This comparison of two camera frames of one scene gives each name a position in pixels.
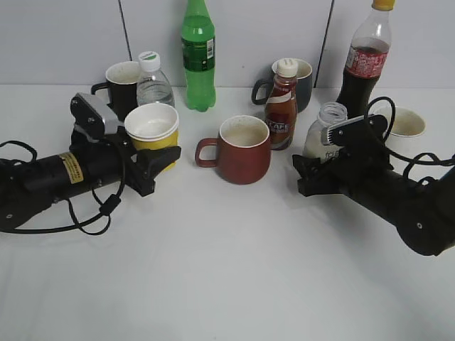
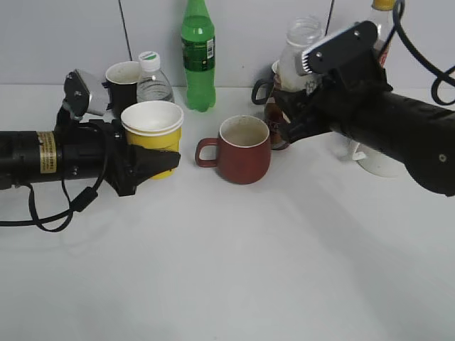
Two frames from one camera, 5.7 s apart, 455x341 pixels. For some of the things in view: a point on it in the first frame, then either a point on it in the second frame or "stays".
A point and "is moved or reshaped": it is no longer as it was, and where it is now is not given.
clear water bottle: (152, 85) stays
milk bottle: (316, 144) to (303, 33)
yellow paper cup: (152, 126) is moved or reshaped
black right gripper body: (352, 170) to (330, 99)
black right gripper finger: (313, 169) to (300, 129)
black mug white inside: (122, 79) stays
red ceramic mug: (243, 149) stays
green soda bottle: (198, 38) stays
